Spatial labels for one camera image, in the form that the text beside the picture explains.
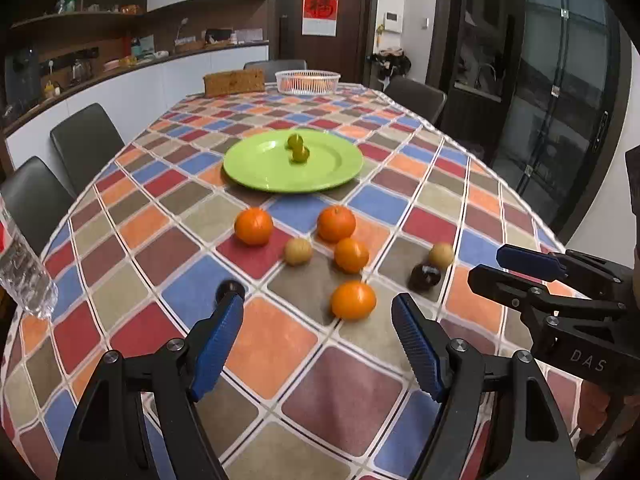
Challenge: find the tan round fruit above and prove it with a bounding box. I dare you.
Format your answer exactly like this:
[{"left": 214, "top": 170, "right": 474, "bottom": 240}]
[
  {"left": 283, "top": 237, "right": 314, "bottom": 266},
  {"left": 427, "top": 243, "right": 454, "bottom": 271}
]

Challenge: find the dark plum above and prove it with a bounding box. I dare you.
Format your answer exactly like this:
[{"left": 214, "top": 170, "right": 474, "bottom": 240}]
[
  {"left": 408, "top": 262, "right": 442, "bottom": 292},
  {"left": 215, "top": 278, "right": 245, "bottom": 306}
]

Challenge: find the orange tangerine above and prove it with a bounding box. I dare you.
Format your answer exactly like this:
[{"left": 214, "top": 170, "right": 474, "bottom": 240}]
[
  {"left": 317, "top": 205, "right": 356, "bottom": 244},
  {"left": 334, "top": 237, "right": 369, "bottom": 274},
  {"left": 234, "top": 207, "right": 273, "bottom": 246},
  {"left": 330, "top": 281, "right": 376, "bottom": 321}
]

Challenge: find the white kitchen counter cabinet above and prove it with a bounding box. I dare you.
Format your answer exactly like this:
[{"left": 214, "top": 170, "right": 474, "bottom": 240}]
[{"left": 6, "top": 41, "right": 269, "bottom": 174}]

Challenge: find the glass sliding door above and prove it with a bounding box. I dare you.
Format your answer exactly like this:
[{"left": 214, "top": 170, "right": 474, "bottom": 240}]
[{"left": 492, "top": 0, "right": 630, "bottom": 243}]

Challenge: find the clear plastic water bottle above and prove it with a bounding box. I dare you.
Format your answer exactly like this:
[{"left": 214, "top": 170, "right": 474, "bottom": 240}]
[{"left": 1, "top": 200, "right": 58, "bottom": 320}]

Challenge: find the black chair right side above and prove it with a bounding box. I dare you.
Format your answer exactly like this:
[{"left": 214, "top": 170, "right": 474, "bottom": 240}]
[{"left": 384, "top": 76, "right": 447, "bottom": 125}]

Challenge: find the black chair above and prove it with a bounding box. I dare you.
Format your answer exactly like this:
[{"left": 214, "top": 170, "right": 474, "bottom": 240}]
[
  {"left": 1, "top": 156, "right": 74, "bottom": 255},
  {"left": 50, "top": 103, "right": 125, "bottom": 194},
  {"left": 384, "top": 76, "right": 447, "bottom": 125}
]

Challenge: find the colourful checkered tablecloth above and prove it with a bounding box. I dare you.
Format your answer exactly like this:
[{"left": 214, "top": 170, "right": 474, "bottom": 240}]
[{"left": 1, "top": 84, "right": 559, "bottom": 479}]

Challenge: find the black chair near left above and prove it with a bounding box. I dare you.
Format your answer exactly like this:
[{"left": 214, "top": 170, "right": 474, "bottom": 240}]
[{"left": 1, "top": 156, "right": 74, "bottom": 255}]

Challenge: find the green small fruit front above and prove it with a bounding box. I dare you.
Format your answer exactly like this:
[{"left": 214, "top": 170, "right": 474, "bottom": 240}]
[{"left": 292, "top": 145, "right": 310, "bottom": 164}]

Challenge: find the green small fruit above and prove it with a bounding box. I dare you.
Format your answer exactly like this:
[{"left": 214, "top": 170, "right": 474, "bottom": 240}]
[
  {"left": 292, "top": 145, "right": 310, "bottom": 164},
  {"left": 286, "top": 133, "right": 304, "bottom": 150}
]

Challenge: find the green small fruit back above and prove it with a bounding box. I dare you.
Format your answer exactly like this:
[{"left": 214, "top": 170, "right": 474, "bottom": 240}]
[{"left": 286, "top": 133, "right": 304, "bottom": 150}]

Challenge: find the dark wooden door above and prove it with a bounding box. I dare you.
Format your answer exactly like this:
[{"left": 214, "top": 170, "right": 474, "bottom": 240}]
[{"left": 270, "top": 0, "right": 371, "bottom": 82}]

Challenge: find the green plate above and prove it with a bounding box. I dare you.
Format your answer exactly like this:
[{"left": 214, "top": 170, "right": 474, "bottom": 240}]
[{"left": 222, "top": 128, "right": 363, "bottom": 194}]

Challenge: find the black chair table end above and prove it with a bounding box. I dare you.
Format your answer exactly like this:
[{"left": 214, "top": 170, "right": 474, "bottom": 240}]
[{"left": 244, "top": 60, "right": 307, "bottom": 82}]

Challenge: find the red and white door poster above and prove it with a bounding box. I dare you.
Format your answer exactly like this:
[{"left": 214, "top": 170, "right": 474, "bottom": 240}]
[{"left": 302, "top": 0, "right": 338, "bottom": 37}]

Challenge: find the woven wicker box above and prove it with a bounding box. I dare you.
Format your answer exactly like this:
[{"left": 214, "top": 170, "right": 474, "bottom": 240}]
[{"left": 203, "top": 68, "right": 265, "bottom": 98}]

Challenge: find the white wall intercom panel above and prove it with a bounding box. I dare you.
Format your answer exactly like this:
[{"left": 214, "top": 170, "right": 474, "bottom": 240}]
[{"left": 382, "top": 12, "right": 402, "bottom": 35}]

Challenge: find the white wire fruit basket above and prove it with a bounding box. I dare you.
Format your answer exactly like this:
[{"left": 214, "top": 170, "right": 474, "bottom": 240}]
[{"left": 276, "top": 70, "right": 341, "bottom": 96}]

